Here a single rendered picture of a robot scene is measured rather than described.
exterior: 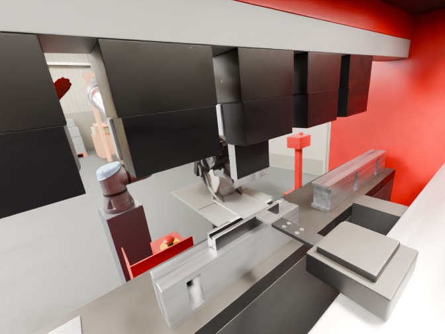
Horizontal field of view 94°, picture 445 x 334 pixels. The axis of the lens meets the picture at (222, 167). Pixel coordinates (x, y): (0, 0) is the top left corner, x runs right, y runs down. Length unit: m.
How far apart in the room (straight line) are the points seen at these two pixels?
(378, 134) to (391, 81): 0.23
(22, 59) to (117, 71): 0.08
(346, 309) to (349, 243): 0.09
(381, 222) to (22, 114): 0.86
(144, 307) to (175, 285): 0.13
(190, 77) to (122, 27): 0.10
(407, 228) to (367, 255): 0.20
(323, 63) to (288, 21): 0.15
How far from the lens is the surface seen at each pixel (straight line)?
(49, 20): 0.29
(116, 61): 0.29
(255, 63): 0.41
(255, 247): 0.52
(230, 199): 0.57
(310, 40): 0.55
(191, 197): 0.62
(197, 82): 0.33
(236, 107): 0.40
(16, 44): 0.29
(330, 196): 0.76
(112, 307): 0.57
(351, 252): 0.38
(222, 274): 0.48
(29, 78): 0.28
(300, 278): 0.70
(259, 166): 0.47
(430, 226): 0.59
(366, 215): 0.85
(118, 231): 1.20
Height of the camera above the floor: 1.27
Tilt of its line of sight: 18 degrees down
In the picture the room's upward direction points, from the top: 6 degrees counter-clockwise
